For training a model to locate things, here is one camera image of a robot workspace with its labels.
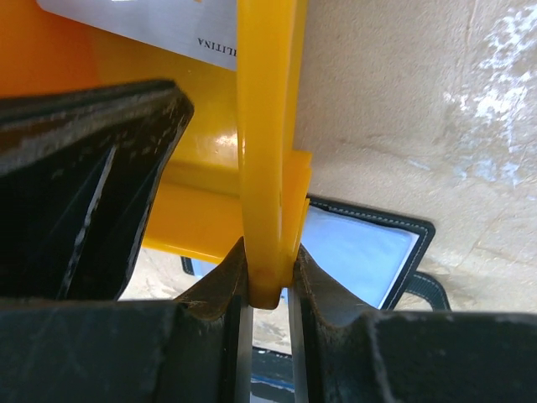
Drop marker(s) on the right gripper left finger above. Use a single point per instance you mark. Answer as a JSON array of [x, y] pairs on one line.
[[194, 348]]

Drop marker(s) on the black leather card holder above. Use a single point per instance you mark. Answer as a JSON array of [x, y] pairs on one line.
[[374, 254]]

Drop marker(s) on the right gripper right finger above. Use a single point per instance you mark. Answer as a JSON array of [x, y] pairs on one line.
[[344, 350]]

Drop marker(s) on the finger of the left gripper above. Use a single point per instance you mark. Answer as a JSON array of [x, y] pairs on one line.
[[79, 175]]

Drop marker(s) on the yellow plastic bin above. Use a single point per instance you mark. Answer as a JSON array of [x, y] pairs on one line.
[[235, 170]]

